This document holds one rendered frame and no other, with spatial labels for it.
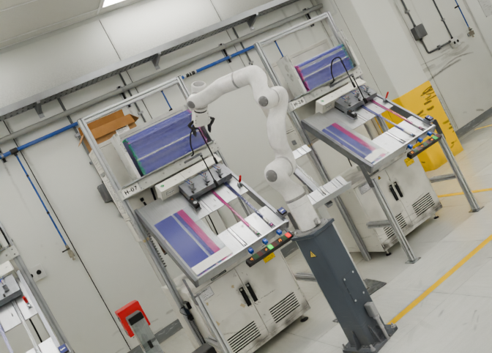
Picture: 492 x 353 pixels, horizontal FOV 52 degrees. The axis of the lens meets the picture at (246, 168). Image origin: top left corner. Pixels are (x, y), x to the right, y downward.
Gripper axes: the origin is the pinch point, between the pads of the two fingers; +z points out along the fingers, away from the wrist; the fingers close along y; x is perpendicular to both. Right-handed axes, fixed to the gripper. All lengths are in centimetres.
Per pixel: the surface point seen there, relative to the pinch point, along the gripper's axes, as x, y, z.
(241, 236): 36, -6, 57
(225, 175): -11, -19, 46
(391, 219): 53, -113, 76
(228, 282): 37, 4, 92
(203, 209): 4, 4, 55
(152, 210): -12, 33, 57
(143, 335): 170, 83, -75
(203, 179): -13.9, -4.3, 46.9
